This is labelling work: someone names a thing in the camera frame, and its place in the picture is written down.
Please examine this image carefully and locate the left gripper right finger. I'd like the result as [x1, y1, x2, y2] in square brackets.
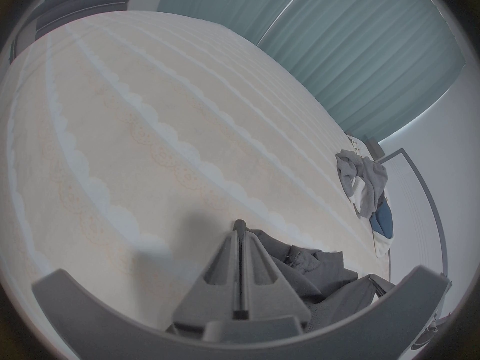
[242, 229, 312, 326]

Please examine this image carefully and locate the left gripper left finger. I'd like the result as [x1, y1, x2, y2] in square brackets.
[172, 220, 241, 324]

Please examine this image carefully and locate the black garment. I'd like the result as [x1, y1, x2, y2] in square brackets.
[234, 220, 397, 334]

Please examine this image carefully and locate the pile of clothes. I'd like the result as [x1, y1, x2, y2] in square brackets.
[335, 149, 395, 259]

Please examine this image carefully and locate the bed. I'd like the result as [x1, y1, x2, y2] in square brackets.
[0, 10, 449, 333]

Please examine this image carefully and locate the white printed pillow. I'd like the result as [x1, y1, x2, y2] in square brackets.
[347, 135, 371, 159]

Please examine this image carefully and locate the grey bedside table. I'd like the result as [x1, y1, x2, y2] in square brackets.
[364, 137, 385, 159]

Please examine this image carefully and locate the blue-green curtain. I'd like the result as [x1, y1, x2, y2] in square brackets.
[157, 0, 313, 47]
[257, 0, 466, 142]

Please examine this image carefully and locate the dark grey chest of drawers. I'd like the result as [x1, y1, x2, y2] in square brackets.
[11, 0, 133, 52]

